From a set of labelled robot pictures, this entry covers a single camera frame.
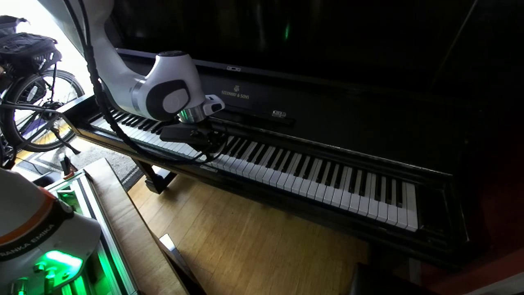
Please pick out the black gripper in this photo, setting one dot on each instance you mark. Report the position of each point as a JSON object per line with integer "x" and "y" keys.
{"x": 199, "y": 137}

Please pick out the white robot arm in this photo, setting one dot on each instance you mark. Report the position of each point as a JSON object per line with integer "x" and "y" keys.
{"x": 168, "y": 93}

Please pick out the white orange robot base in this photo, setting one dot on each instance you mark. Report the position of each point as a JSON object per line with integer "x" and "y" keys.
{"x": 43, "y": 242}

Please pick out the black upright piano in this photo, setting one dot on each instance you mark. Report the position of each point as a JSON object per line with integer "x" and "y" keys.
{"x": 381, "y": 119}

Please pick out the wooden bench board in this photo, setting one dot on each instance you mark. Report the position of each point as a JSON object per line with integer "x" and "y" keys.
{"x": 142, "y": 255}

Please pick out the black bicycle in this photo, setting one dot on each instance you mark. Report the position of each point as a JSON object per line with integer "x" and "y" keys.
{"x": 34, "y": 89}

